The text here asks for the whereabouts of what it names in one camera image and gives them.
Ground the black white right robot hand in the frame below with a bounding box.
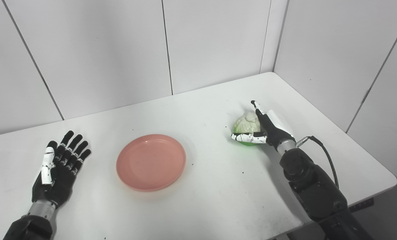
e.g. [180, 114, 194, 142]
[231, 100, 296, 152]

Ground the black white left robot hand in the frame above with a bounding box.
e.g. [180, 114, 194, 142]
[31, 130, 92, 209]

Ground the green white cabbage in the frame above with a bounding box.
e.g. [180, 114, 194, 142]
[233, 111, 262, 147]

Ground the pink round plate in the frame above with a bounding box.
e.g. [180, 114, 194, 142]
[116, 134, 187, 192]

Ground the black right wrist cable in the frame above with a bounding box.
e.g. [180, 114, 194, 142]
[297, 135, 339, 189]

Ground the black table frame bar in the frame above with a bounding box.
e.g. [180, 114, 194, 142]
[348, 197, 375, 214]

